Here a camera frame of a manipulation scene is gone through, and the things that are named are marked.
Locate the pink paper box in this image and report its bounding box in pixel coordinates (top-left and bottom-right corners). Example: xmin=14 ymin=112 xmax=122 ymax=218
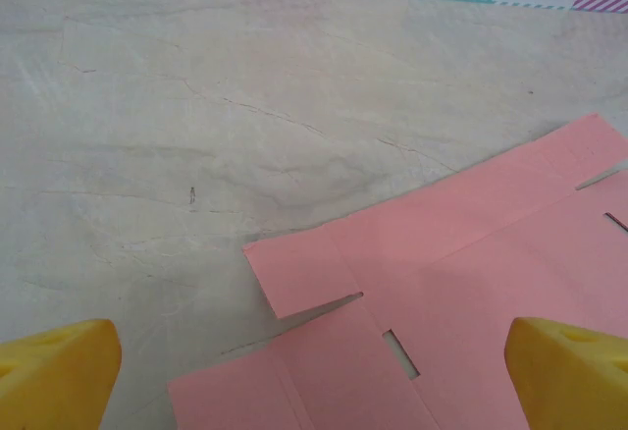
xmin=166 ymin=112 xmax=628 ymax=430

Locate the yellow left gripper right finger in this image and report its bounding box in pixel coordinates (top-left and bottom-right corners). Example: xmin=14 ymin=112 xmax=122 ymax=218
xmin=504 ymin=316 xmax=628 ymax=430

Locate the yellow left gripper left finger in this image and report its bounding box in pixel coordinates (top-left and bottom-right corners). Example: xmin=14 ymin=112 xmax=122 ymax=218
xmin=0 ymin=318 xmax=123 ymax=430

